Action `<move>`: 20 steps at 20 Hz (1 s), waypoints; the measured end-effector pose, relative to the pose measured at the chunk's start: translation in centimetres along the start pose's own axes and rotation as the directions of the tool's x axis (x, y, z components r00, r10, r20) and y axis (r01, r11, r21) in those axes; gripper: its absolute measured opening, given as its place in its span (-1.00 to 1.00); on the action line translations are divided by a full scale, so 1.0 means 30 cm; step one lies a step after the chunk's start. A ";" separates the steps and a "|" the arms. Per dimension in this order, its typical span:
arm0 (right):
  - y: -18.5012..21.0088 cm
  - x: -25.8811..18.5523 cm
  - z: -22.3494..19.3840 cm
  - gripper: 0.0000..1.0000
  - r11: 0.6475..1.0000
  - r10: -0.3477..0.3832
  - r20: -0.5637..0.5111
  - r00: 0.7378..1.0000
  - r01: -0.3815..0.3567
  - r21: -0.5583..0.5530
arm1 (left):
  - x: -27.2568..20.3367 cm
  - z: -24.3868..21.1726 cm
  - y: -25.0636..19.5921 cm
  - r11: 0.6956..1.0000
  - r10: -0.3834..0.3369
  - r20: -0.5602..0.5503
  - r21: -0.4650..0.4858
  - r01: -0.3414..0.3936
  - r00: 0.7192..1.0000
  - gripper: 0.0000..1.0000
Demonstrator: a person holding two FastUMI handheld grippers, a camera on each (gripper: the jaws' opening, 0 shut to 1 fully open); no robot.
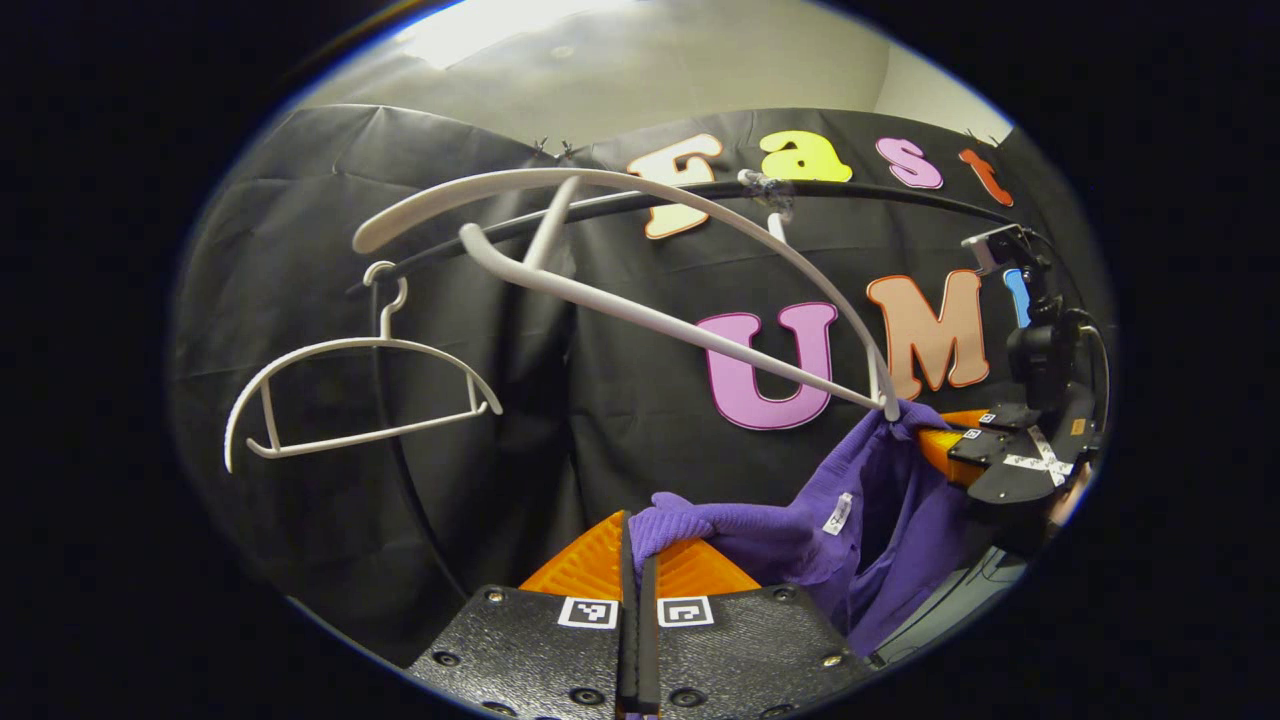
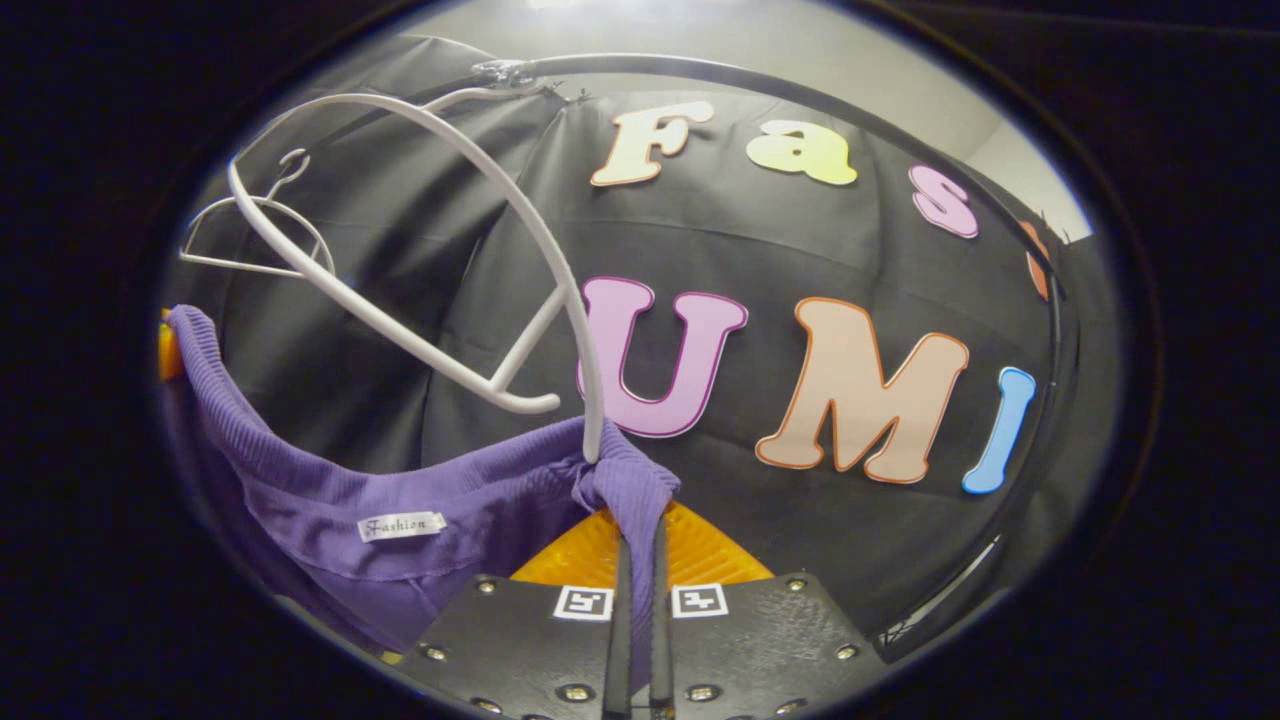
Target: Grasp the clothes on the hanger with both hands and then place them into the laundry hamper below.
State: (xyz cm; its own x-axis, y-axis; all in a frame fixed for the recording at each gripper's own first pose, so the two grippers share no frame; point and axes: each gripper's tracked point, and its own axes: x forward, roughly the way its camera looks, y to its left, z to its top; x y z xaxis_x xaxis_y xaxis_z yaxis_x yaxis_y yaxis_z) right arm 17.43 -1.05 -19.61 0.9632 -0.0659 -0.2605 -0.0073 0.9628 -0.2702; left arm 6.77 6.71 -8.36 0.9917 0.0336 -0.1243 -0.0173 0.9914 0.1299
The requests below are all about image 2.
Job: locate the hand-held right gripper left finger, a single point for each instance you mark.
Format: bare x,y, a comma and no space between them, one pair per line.
620,650

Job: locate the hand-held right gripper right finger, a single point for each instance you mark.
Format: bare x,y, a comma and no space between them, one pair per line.
662,650

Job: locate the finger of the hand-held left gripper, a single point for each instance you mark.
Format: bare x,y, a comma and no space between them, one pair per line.
170,350

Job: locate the purple ribbed garment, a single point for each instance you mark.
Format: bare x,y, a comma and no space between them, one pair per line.
330,510

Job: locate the white empty clothes hanger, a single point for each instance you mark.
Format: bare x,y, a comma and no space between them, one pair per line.
300,225

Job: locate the white ridged clothes hanger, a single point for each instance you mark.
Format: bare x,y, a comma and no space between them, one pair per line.
594,410

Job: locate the black clothes rack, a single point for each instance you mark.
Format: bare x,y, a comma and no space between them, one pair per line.
750,85

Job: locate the clear tape wad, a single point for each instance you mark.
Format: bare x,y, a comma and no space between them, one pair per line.
500,72

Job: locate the black backdrop cloth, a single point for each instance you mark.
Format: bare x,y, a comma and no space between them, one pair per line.
800,240

